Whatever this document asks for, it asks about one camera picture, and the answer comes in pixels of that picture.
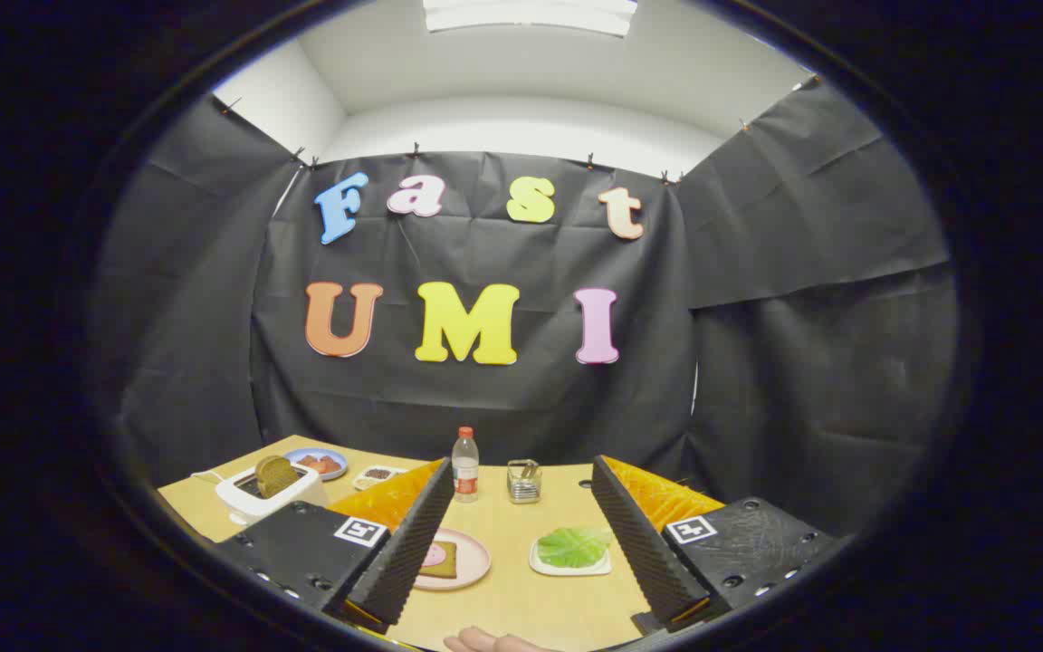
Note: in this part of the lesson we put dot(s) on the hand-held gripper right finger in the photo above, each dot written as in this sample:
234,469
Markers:
635,534

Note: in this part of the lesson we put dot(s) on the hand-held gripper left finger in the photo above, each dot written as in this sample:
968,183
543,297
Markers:
413,534

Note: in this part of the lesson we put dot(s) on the green lettuce leaf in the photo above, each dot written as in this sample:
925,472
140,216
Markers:
571,548

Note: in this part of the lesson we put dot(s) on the brown toast slice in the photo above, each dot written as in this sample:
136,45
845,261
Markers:
275,475

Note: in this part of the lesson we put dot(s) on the pink ham slice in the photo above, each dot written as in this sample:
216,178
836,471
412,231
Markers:
434,554

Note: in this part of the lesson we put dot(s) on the bread slice under ham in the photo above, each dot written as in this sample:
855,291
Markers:
444,566

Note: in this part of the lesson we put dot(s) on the pink plate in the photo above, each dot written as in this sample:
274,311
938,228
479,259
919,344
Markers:
472,560

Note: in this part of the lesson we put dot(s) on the white divided spice tray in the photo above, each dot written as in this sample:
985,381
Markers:
378,475

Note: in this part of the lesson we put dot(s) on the clear red capped water bottle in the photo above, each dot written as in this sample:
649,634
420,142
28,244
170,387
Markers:
465,475

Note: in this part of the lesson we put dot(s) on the small white plate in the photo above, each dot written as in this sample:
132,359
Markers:
544,569

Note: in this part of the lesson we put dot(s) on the meat with tomato slice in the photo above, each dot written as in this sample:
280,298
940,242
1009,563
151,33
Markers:
320,464

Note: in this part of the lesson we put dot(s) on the blue plate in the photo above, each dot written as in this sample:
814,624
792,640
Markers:
304,474

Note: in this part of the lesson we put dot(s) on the white toaster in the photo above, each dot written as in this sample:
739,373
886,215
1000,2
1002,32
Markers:
254,507

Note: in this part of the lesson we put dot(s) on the ceiling light panel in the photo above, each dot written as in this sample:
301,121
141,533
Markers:
531,14

